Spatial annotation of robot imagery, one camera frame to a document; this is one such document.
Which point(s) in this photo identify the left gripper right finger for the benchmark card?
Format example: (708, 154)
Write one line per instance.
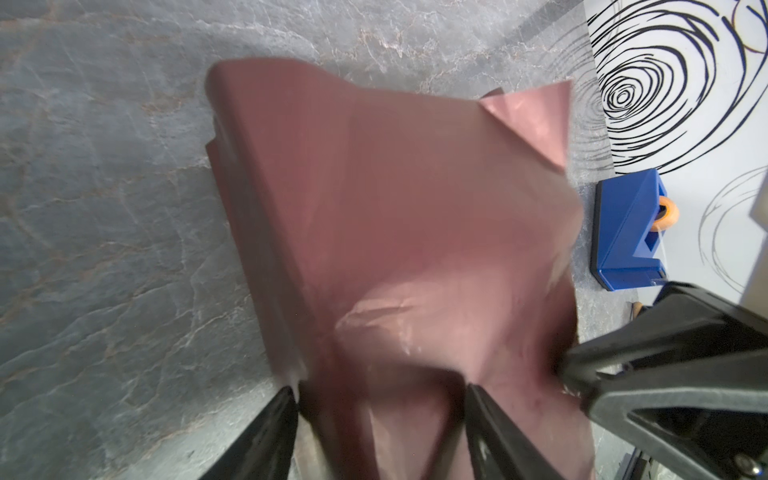
(498, 449)

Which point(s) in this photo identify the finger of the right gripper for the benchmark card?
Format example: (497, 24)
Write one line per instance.
(701, 422)
(686, 322)

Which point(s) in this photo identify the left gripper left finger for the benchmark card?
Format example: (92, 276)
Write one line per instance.
(264, 449)

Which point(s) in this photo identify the red wrapping paper sheet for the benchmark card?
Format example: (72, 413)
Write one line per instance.
(397, 247)

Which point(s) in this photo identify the wooden mallet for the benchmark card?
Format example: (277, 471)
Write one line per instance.
(636, 309)

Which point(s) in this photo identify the blue tape dispenser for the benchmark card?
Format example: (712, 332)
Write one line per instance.
(631, 213)

